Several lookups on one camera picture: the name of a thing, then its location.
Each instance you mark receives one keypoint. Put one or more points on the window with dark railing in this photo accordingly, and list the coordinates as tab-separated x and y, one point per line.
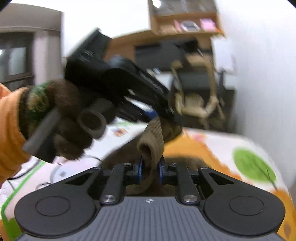
16	60

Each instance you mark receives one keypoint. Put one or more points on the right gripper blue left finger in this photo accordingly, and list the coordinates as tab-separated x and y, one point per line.
137	170

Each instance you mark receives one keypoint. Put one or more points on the cartoon animal play mat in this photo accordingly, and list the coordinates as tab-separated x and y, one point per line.
231	154

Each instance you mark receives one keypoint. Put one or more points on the brown gloved left hand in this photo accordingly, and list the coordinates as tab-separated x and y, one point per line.
62	121

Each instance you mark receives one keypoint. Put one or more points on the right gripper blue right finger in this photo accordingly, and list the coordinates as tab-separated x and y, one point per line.
163	170

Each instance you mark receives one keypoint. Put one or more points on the beige mesh office chair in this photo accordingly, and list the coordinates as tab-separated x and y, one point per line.
196	92

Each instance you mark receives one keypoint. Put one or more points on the white desk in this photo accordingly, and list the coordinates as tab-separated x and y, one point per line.
158	51

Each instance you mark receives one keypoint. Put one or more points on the orange sleeved left forearm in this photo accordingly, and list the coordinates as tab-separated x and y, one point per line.
12	140

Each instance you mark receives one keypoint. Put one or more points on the wooden wall shelf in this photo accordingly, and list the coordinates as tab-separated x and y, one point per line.
184	17

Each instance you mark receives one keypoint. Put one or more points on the brown corduroy dotted garment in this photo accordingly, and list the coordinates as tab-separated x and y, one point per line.
149	145

